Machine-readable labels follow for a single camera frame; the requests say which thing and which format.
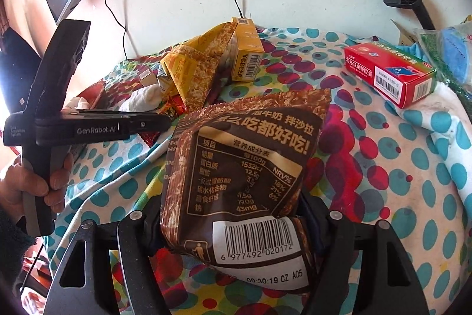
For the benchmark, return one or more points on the brown snack packet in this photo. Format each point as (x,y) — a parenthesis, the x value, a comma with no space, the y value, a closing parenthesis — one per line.
(239,171)

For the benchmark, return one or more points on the polka dot blanket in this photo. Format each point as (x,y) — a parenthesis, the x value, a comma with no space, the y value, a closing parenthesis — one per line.
(387,160)

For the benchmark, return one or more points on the white sock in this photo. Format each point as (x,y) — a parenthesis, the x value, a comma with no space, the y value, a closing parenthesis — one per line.
(142,99)

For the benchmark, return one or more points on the dark cloth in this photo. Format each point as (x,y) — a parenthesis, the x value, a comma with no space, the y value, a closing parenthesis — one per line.
(14,64)

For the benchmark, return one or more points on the clear plastic bag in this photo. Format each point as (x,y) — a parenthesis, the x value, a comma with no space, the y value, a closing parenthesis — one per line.
(453,49)

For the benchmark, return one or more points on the person's left forearm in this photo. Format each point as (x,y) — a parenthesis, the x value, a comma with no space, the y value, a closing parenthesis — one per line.
(11,245)

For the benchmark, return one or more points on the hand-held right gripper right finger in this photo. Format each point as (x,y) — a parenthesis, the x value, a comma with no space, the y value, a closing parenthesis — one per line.
(339,245)

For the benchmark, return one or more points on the yellow and white box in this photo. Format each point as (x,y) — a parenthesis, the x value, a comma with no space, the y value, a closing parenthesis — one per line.
(249,53)

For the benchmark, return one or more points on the red snack wrapper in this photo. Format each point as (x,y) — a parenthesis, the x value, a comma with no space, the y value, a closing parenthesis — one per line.
(175,106)

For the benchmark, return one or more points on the yellow snack packet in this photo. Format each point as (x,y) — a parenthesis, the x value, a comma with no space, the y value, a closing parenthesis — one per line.
(195,67)

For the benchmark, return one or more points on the person's left hand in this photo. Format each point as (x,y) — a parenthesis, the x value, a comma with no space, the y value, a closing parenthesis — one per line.
(11,186)

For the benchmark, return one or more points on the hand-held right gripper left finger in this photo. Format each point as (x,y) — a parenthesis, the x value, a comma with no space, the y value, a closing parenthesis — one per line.
(132,256)

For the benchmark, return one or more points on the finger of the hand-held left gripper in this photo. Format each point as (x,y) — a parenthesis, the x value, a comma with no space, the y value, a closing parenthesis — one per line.
(147,122)

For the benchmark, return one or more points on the red medicine box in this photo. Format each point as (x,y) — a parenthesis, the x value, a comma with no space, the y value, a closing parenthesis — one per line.
(383,64)

